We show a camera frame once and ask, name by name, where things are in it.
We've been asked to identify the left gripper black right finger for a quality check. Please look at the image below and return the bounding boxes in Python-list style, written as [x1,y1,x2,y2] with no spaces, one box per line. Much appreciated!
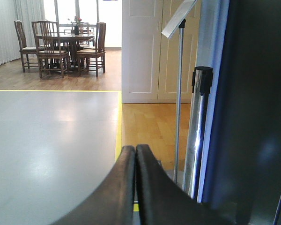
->
[136,144,231,225]

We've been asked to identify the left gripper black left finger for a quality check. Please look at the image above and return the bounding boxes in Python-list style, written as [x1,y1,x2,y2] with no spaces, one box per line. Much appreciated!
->
[53,146,135,225]

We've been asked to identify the white panelled cabinet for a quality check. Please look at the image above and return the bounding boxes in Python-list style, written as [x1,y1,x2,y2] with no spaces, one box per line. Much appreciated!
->
[121,0,202,104]

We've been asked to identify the round wooden dining table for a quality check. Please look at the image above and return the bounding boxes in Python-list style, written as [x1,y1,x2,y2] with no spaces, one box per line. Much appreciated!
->
[36,31,95,71]

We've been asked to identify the wooden dining chair front right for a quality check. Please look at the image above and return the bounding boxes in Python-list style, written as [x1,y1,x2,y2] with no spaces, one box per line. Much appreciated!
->
[77,22,106,78]

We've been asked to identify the wooden dining chair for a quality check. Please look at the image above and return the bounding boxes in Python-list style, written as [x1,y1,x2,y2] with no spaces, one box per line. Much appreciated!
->
[31,20,70,78]
[79,22,94,47]
[77,22,106,78]
[14,20,44,72]

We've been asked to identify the wooden dining chair front left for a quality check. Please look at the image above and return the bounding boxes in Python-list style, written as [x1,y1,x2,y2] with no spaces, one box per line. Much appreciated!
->
[31,20,70,78]

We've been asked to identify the wooden dining chair far left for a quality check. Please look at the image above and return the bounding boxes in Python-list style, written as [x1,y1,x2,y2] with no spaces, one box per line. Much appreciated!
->
[14,20,44,72]

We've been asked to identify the wooden dining chair back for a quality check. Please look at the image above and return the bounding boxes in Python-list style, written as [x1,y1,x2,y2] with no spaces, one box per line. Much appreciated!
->
[79,22,94,47]

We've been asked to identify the sign stand pole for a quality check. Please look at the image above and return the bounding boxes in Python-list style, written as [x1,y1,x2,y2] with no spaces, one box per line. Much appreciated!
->
[162,0,197,183]

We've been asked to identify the flower vase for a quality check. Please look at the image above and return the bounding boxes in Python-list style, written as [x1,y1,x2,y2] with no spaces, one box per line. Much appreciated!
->
[70,15,82,35]

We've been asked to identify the white dining room curtain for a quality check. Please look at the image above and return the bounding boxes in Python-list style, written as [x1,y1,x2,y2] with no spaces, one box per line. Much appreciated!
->
[0,0,45,65]

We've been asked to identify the chrome stanchion post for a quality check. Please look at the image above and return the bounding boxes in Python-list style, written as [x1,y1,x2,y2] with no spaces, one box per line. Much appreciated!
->
[182,66,213,200]

